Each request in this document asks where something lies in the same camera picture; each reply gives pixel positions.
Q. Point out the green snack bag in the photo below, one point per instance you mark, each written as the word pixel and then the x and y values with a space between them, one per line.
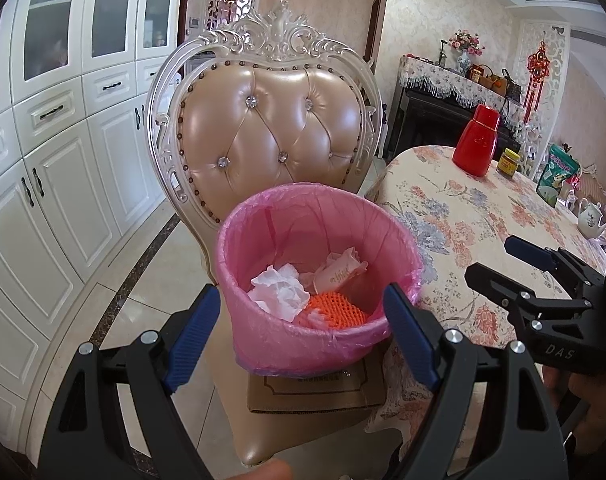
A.
pixel 555 177

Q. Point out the white glass door cabinet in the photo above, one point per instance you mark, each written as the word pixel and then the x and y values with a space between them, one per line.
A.
pixel 58 185

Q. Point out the person's left hand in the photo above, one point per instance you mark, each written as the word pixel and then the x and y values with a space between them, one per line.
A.
pixel 268 471

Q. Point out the blue white porcelain vase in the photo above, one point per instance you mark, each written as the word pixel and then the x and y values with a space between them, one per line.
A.
pixel 464 62

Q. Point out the pink lined waste bin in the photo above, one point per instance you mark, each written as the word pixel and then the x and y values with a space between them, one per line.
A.
pixel 263 350

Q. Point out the dark wooden door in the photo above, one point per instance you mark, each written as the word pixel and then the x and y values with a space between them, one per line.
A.
pixel 185 10

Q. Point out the white carved hallway screen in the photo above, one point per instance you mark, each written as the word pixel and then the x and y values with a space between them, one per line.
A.
pixel 228 10

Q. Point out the dark leather handbag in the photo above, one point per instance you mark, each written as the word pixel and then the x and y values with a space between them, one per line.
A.
pixel 513 87

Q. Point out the small orange foam fruit net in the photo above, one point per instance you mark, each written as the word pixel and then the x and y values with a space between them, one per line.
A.
pixel 340 310

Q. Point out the floral lace piano cover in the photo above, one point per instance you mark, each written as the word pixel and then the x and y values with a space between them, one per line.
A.
pixel 443 80

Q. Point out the flat brown cardboard carton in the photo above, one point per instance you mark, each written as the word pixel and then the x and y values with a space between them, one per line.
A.
pixel 308 395

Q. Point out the red thermos flask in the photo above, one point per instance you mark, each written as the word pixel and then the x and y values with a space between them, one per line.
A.
pixel 475 145

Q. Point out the dark wooden door frame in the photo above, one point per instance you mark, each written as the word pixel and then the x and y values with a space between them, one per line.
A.
pixel 375 25

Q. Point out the cream paper wrapper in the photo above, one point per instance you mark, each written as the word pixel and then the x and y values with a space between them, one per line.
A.
pixel 339 271

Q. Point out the brown basket handbag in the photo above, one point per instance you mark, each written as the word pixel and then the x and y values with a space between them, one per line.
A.
pixel 480 74

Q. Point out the red knot wall ornament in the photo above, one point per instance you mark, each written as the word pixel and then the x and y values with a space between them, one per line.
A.
pixel 537 67

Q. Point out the white carved sofa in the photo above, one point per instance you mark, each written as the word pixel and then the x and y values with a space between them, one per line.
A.
pixel 595 185

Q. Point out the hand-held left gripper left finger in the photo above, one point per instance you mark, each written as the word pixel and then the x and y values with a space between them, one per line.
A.
pixel 193 340

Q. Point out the yellow lid glass jar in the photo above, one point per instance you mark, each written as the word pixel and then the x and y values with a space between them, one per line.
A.
pixel 509 164

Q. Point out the black piano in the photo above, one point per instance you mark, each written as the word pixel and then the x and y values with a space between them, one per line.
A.
pixel 418 115

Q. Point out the cream tufted carved chair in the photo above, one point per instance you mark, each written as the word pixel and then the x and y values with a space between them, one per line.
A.
pixel 273 125

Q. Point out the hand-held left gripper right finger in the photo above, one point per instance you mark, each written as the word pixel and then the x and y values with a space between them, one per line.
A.
pixel 413 340

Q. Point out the white tissue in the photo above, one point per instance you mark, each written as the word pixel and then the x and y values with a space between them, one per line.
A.
pixel 278 290

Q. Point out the person's right hand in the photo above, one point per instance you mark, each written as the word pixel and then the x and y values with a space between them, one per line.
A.
pixel 605 405

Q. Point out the orange woven basket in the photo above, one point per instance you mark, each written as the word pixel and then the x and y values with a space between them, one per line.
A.
pixel 497 83

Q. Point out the black metal stand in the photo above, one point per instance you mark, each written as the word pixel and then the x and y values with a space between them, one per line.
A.
pixel 441 56

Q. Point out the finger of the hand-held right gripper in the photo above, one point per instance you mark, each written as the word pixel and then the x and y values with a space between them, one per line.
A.
pixel 488 280
pixel 528 252

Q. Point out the pink flower bouquet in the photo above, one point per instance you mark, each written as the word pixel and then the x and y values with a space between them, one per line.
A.
pixel 465 41

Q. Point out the white porcelain teapot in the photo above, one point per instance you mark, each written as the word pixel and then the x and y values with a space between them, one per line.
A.
pixel 590 220

